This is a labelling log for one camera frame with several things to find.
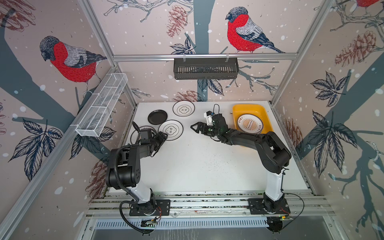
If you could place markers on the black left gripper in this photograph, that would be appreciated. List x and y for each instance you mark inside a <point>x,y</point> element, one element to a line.
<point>161,137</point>

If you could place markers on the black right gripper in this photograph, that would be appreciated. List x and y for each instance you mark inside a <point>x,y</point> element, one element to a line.
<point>201,127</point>

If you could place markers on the white plate grey emblem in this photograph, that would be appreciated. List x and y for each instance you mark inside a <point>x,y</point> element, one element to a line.
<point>173,128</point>

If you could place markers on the small black plate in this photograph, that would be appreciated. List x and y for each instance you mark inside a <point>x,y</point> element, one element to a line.
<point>157,117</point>

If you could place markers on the orange sunburst plate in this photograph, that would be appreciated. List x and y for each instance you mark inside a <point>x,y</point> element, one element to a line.
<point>135,135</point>
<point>250,124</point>

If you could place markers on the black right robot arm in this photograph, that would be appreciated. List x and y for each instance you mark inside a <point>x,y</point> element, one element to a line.
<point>273,153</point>

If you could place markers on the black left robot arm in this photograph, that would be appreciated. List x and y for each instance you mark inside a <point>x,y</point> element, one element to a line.
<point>124,169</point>

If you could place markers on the yellow plastic bin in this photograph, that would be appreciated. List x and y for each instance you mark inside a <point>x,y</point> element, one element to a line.
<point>253,109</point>

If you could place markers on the white plate back centre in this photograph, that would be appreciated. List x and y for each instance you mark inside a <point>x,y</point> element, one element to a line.
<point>183,108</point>

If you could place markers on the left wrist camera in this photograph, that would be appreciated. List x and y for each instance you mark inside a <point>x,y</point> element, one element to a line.
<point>145,135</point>

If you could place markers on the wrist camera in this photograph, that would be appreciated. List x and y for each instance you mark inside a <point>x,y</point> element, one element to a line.
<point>145,135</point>
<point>208,116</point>

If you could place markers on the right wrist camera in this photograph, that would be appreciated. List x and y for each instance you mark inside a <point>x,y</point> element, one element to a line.
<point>208,116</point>

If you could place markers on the black hanging wire basket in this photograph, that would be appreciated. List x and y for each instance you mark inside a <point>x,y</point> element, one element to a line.
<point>206,69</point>

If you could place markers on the white mesh wall shelf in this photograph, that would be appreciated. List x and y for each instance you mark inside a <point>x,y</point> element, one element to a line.
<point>98,114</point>

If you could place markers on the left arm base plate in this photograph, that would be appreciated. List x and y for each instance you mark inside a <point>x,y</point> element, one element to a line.
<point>157,208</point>

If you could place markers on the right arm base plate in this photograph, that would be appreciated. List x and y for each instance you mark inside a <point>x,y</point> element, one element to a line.
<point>268,207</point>

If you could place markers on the aluminium rail bed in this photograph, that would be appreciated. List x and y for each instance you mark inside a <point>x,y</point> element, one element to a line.
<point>214,205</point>

